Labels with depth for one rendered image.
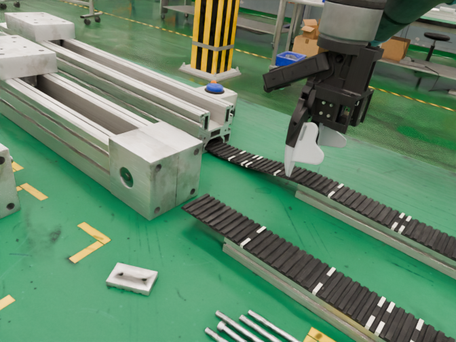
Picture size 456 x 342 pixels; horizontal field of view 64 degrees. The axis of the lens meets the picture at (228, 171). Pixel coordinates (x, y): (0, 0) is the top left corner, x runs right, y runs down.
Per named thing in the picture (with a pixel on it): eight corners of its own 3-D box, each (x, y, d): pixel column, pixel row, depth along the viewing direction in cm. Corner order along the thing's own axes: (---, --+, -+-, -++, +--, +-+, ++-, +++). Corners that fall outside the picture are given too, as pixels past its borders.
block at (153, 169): (207, 189, 60) (214, 137, 55) (149, 221, 51) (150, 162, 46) (170, 167, 64) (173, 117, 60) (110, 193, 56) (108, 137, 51)
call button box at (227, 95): (235, 117, 89) (238, 91, 85) (208, 126, 82) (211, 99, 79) (210, 106, 93) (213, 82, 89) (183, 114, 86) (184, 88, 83)
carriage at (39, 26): (76, 48, 102) (74, 22, 98) (37, 52, 94) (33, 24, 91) (47, 36, 110) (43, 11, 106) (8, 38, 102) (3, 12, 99)
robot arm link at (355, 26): (315, -1, 47) (340, -1, 52) (307, 36, 49) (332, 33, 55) (371, 10, 43) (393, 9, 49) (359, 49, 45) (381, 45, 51)
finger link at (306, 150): (307, 190, 53) (332, 130, 51) (273, 173, 56) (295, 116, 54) (314, 188, 56) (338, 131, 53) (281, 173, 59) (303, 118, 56)
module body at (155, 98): (229, 142, 76) (235, 103, 72) (196, 156, 69) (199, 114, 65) (36, 49, 116) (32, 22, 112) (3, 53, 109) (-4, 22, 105)
